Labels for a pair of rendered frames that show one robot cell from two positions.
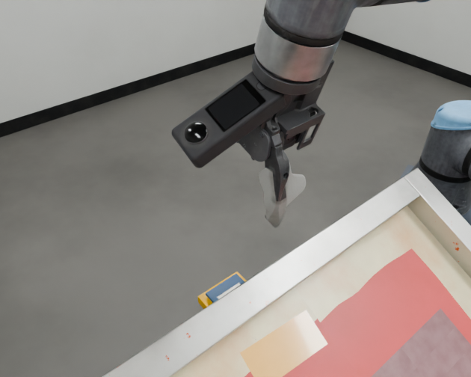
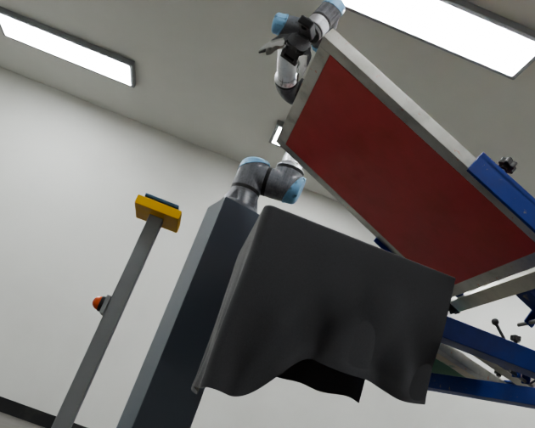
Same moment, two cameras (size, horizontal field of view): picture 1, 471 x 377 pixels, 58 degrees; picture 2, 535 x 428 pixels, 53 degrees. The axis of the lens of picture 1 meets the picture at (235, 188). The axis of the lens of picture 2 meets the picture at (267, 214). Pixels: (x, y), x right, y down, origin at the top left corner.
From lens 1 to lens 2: 1.78 m
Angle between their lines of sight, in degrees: 80
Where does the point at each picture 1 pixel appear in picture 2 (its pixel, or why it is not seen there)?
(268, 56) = (318, 20)
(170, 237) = not seen: outside the picture
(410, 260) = (305, 148)
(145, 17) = not seen: outside the picture
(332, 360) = (329, 124)
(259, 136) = (305, 42)
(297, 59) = (325, 25)
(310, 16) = (332, 17)
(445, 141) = (254, 167)
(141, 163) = not seen: outside the picture
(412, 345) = (331, 152)
